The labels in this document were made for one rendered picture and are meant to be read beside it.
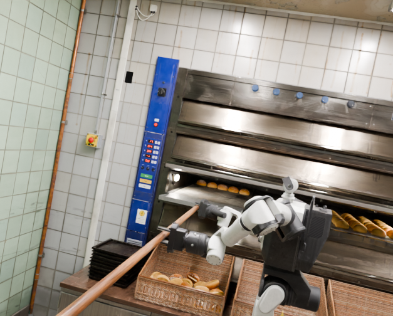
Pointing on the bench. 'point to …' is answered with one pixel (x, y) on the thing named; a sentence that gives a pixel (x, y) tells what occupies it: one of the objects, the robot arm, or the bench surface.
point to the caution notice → (141, 216)
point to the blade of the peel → (192, 200)
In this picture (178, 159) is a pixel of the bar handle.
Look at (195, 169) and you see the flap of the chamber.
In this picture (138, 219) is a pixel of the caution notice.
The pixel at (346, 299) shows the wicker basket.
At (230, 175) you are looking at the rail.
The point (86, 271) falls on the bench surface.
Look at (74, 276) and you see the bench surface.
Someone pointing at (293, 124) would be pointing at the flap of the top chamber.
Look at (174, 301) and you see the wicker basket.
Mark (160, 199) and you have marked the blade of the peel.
